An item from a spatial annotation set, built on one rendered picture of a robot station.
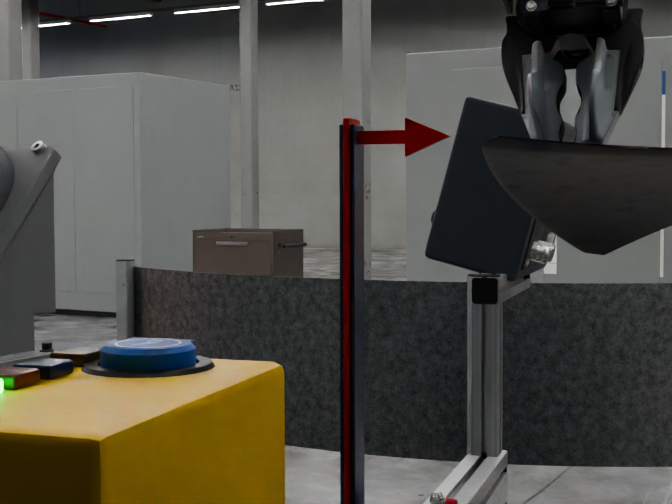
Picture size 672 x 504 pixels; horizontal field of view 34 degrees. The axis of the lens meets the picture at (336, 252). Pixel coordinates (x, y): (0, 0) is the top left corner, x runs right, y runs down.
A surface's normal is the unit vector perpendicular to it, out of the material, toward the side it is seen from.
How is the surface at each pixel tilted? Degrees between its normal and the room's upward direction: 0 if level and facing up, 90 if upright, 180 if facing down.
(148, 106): 90
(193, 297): 90
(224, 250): 90
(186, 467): 90
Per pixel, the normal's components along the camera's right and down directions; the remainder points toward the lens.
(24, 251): 0.88, 0.02
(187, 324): -0.67, 0.04
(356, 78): -0.47, 0.05
